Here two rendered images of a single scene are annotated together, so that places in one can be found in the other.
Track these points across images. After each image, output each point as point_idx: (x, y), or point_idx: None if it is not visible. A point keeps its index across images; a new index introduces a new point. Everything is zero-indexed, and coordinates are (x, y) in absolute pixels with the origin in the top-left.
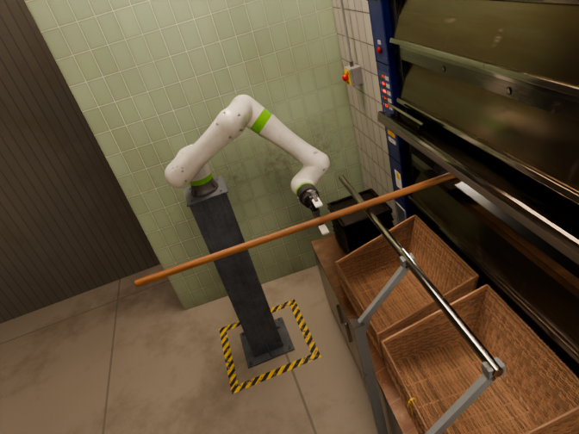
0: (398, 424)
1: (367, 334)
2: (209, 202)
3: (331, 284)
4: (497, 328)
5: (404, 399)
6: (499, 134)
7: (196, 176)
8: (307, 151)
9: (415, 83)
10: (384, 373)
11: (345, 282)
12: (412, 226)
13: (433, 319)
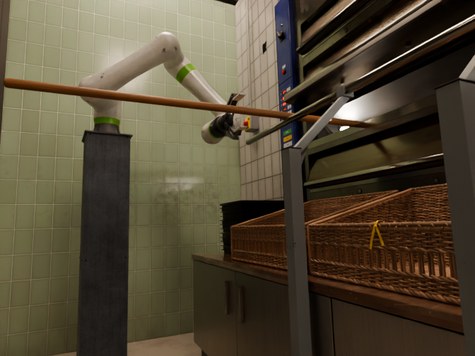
0: (356, 292)
1: (276, 268)
2: (109, 139)
3: (220, 260)
4: (439, 219)
5: (356, 267)
6: None
7: (107, 111)
8: (223, 102)
9: (316, 73)
10: (312, 277)
11: (246, 229)
12: (307, 212)
13: (365, 214)
